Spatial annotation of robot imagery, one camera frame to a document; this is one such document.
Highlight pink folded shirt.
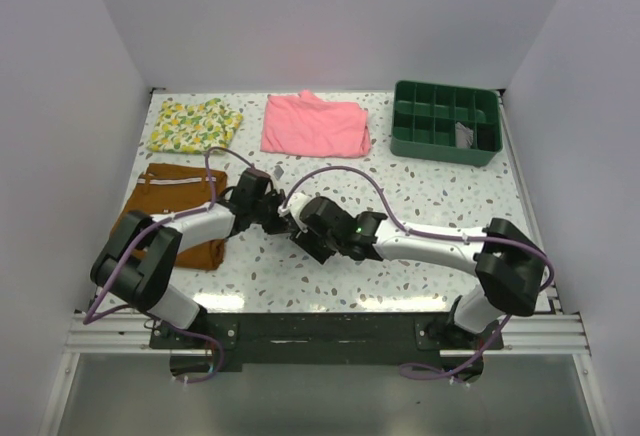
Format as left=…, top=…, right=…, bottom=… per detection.
left=261, top=90, right=371, bottom=159

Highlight aluminium front rail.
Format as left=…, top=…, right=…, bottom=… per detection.
left=64, top=312, right=591, bottom=355

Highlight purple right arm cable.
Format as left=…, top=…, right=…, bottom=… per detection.
left=279, top=165, right=557, bottom=381

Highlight grey rolled underwear in tray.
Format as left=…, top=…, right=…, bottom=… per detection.
left=454, top=122, right=475, bottom=149

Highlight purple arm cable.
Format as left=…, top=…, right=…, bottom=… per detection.
left=82, top=146, right=261, bottom=385
left=279, top=165, right=557, bottom=381

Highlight green compartment tray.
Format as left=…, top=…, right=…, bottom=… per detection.
left=390, top=80, right=503, bottom=167

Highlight lemon print folded cloth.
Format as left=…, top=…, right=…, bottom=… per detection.
left=146, top=98, right=243, bottom=155

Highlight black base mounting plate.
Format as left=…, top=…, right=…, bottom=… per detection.
left=149, top=312, right=504, bottom=382

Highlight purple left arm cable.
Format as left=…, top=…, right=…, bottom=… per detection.
left=82, top=146, right=261, bottom=385

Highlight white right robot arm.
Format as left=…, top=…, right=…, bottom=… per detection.
left=278, top=193, right=546, bottom=349

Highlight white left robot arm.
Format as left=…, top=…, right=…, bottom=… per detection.
left=85, top=168, right=288, bottom=348

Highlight brown folded trousers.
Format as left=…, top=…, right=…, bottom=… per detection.
left=112, top=163, right=227, bottom=271

